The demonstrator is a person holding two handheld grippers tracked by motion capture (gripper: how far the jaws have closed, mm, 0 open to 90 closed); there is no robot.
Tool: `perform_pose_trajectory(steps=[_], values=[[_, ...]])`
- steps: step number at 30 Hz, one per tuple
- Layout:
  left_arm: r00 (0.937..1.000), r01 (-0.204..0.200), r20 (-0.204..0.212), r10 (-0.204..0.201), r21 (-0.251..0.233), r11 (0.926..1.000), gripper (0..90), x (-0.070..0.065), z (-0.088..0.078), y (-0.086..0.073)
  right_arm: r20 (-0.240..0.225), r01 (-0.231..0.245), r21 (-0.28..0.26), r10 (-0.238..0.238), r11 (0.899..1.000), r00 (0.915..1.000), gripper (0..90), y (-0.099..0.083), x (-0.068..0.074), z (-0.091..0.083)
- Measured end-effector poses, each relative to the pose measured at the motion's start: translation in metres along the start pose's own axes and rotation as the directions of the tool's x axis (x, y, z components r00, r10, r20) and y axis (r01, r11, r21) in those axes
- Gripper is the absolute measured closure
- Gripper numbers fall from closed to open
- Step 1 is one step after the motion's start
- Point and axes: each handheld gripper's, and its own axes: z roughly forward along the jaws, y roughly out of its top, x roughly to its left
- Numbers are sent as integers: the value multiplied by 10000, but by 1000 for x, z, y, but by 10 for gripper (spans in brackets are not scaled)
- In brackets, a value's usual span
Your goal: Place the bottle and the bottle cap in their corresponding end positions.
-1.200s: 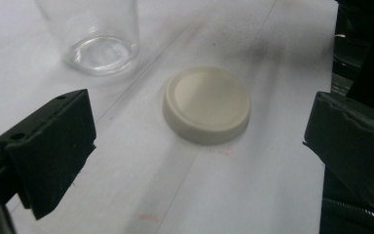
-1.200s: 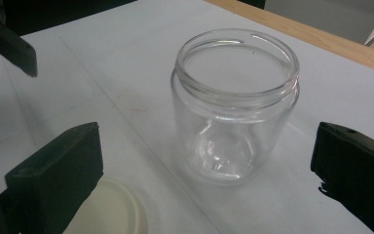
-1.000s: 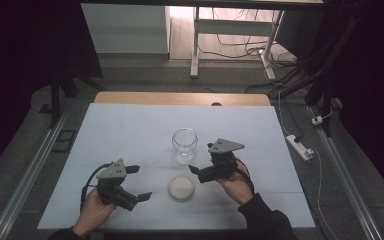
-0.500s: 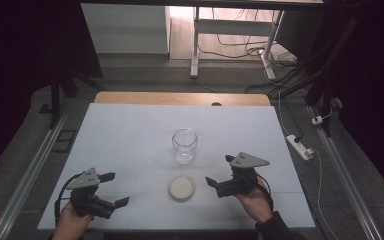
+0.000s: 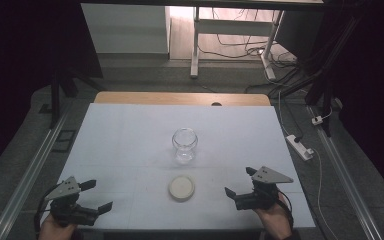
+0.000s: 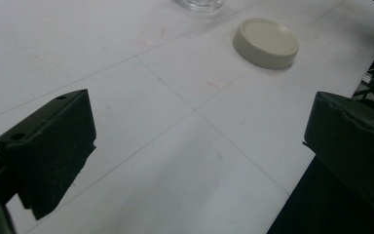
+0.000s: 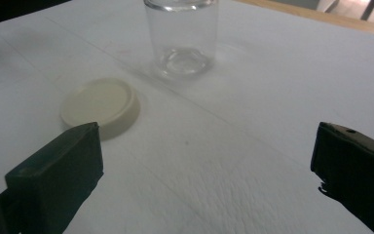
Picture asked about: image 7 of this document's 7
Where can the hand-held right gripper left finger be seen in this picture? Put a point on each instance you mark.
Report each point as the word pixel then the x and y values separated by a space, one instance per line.
pixel 58 172

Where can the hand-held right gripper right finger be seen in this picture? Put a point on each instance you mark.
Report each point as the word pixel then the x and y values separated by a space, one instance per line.
pixel 357 169

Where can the cream jar lid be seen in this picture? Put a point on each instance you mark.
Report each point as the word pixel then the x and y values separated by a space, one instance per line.
pixel 100 104

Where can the clear glass jar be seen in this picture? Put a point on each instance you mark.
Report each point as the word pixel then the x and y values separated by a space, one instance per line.
pixel 183 35

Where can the wooden table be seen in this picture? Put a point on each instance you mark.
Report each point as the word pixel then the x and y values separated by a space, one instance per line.
pixel 337 19

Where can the white table cover sheet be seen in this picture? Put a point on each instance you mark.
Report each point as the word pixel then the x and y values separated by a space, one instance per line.
pixel 207 136

